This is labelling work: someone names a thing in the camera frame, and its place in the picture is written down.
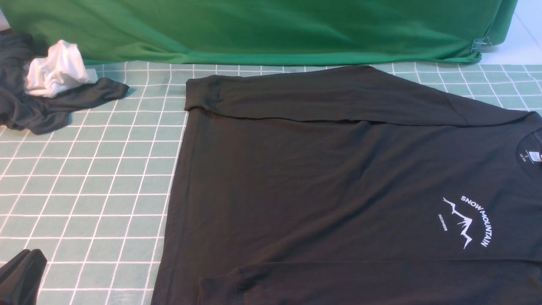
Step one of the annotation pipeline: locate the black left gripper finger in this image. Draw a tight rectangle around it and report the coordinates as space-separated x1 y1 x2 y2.
0 249 48 305

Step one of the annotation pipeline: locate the gray long-sleeved shirt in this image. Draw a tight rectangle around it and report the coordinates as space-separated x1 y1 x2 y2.
151 66 542 305

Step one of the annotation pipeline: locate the green checkered tablecloth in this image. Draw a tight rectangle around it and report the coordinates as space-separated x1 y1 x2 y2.
0 61 542 305

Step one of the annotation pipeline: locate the dark crumpled garment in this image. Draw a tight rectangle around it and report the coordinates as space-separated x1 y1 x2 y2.
0 33 129 135

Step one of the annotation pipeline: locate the white crumpled cloth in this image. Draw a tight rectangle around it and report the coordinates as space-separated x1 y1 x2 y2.
25 40 98 98

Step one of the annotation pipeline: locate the green backdrop cloth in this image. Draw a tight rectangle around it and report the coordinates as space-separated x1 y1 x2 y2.
1 0 517 66

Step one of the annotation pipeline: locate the metal binder clip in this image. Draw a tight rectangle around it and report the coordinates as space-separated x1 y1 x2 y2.
470 36 493 53

